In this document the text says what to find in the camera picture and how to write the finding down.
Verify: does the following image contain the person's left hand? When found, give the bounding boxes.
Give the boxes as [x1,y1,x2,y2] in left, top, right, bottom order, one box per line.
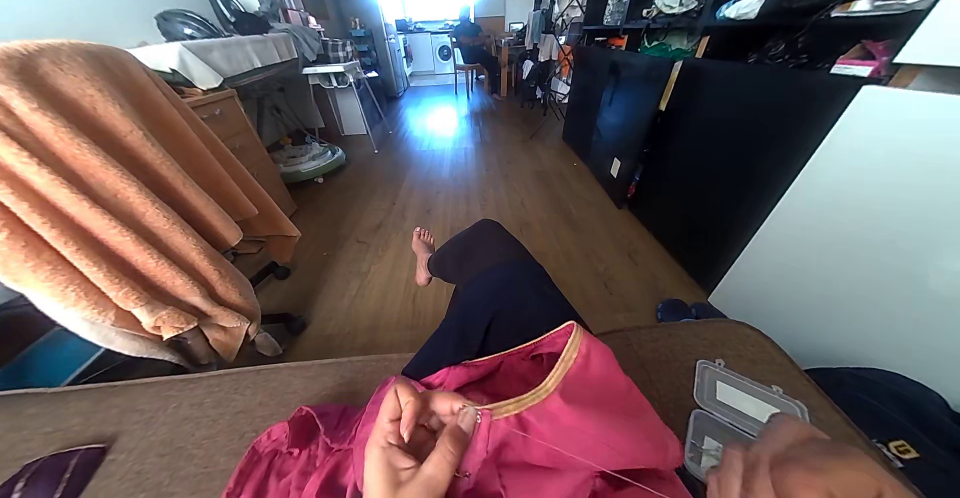
[363,375,482,498]

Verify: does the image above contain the person's right hand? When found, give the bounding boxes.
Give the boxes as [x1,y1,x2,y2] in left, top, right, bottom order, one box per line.
[705,412,918,498]

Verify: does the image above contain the pink garment with gold trim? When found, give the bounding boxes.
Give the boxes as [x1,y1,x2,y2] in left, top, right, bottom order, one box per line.
[222,321,693,498]

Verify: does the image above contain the clear plastic case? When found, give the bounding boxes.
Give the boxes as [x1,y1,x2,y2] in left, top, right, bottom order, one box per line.
[683,357,810,484]

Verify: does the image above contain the white thread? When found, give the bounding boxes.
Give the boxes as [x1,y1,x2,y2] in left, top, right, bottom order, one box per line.
[510,428,671,498]

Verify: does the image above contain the person's legs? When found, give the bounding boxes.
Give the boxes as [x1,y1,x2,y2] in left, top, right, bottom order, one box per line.
[401,218,594,381]

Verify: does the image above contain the black wheeled office chair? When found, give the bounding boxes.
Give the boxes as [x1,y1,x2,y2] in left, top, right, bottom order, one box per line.
[231,238,309,358]

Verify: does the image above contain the navy bag with yellow logo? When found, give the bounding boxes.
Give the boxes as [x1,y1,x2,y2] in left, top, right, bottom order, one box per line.
[804,366,960,498]

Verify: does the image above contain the brown fabric sofa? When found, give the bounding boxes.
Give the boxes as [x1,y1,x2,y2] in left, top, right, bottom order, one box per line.
[0,318,920,498]

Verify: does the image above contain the green and white baby walker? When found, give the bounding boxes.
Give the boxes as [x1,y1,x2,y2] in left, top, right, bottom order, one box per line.
[270,138,348,185]

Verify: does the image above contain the wooden drawer cabinet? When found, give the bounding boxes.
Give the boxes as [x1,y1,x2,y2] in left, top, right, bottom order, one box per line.
[181,88,299,218]

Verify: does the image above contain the large black panel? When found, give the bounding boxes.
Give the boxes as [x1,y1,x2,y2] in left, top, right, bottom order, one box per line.
[628,57,871,294]

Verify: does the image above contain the wooden chair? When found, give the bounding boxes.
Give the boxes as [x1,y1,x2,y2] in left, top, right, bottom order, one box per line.
[452,36,490,100]

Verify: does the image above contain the white high chair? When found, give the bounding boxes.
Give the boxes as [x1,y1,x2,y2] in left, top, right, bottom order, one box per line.
[301,60,393,155]

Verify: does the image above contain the black panel with white label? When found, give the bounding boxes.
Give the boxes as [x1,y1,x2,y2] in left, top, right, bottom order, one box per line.
[562,45,678,209]

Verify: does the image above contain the white washing machine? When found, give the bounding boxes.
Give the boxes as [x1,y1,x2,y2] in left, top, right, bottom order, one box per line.
[431,31,456,75]

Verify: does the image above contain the orange towel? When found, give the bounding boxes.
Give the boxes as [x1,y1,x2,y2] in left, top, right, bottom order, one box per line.
[0,39,302,366]

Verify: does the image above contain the dark purple striped cloth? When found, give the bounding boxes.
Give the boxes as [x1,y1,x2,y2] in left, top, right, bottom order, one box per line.
[0,444,111,498]

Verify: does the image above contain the blue and black bag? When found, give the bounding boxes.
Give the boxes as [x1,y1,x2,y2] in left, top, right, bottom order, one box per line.
[0,282,189,393]

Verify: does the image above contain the wooden dining table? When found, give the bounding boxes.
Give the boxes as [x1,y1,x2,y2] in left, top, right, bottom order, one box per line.
[487,31,529,99]

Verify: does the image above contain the tall grey refrigerator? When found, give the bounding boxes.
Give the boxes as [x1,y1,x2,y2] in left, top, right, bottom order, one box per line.
[326,0,411,99]

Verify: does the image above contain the table with white cloth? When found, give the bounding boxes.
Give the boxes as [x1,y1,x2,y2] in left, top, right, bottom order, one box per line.
[127,31,301,93]

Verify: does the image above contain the drying rack with clothes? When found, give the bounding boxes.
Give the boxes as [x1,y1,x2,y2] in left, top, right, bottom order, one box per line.
[517,0,594,141]

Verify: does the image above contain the black shelf unit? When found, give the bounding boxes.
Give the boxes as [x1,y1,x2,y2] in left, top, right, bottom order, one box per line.
[582,0,954,85]

